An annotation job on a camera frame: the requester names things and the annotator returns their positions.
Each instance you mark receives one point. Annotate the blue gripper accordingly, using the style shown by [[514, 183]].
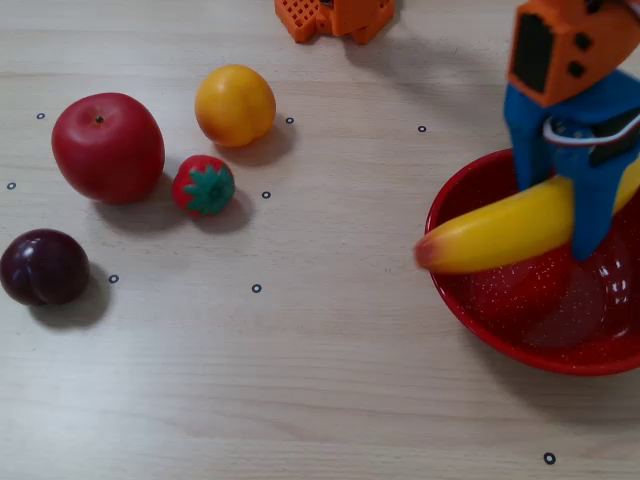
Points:
[[580, 172]]

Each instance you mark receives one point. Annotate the yellow toy banana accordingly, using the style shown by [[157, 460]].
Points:
[[500, 235]]

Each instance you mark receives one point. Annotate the orange robot base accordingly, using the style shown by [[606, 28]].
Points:
[[345, 17]]

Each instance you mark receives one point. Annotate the red speckled bowl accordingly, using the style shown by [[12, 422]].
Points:
[[530, 310]]

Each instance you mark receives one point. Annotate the yellow orange toy peach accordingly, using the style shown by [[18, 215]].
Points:
[[234, 106]]

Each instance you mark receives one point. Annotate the red toy strawberry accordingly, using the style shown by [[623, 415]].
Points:
[[200, 187]]

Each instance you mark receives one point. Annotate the red toy apple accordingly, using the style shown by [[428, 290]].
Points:
[[107, 147]]

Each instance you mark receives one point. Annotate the dark purple toy plum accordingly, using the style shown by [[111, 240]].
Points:
[[44, 267]]

